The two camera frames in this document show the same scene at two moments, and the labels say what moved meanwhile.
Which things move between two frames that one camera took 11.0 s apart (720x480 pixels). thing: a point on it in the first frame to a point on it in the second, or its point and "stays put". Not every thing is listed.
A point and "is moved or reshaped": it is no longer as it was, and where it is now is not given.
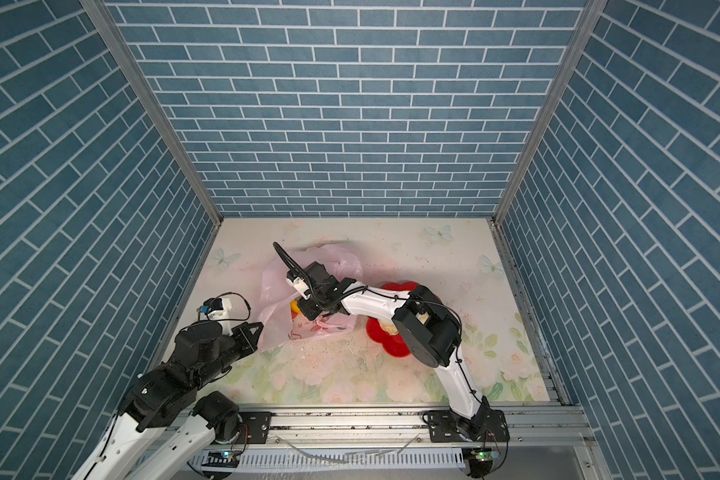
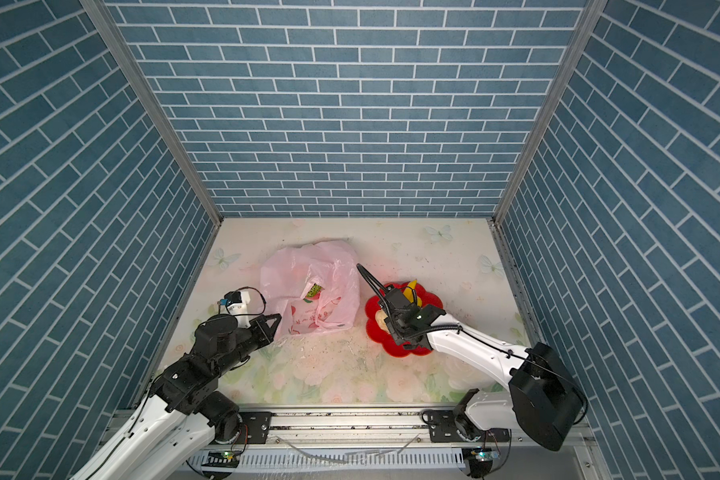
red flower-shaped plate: [392, 343] stays put
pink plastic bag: [278, 322] stays put
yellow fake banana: [295, 307] is moved or reshaped
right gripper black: [308, 311] to [392, 329]
